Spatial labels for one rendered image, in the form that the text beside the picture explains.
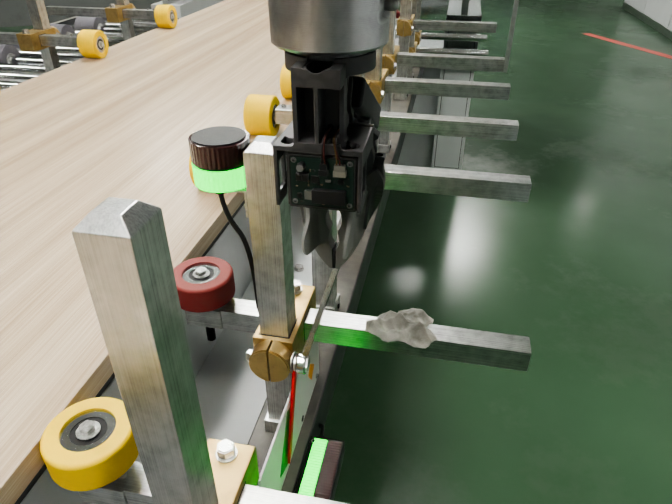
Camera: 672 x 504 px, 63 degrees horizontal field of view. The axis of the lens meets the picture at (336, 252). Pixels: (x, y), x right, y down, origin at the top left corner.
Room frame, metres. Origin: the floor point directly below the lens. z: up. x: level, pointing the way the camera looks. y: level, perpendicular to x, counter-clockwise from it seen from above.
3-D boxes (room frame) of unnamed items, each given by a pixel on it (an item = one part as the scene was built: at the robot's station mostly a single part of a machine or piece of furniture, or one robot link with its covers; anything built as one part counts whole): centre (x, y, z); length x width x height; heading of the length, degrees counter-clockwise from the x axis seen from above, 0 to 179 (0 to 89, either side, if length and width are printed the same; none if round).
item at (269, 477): (0.47, 0.05, 0.75); 0.26 x 0.01 x 0.10; 168
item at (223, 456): (0.34, 0.11, 0.86); 0.02 x 0.02 x 0.01
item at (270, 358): (0.53, 0.07, 0.84); 0.14 x 0.06 x 0.05; 168
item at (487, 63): (1.50, -0.26, 0.94); 0.37 x 0.03 x 0.03; 78
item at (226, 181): (0.52, 0.12, 1.07); 0.06 x 0.06 x 0.02
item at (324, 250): (0.44, 0.02, 1.04); 0.06 x 0.03 x 0.09; 168
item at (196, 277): (0.57, 0.17, 0.85); 0.08 x 0.08 x 0.11
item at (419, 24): (2.01, -0.29, 0.95); 0.50 x 0.04 x 0.04; 78
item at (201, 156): (0.52, 0.12, 1.10); 0.06 x 0.06 x 0.02
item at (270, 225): (0.51, 0.07, 0.87); 0.04 x 0.04 x 0.48; 78
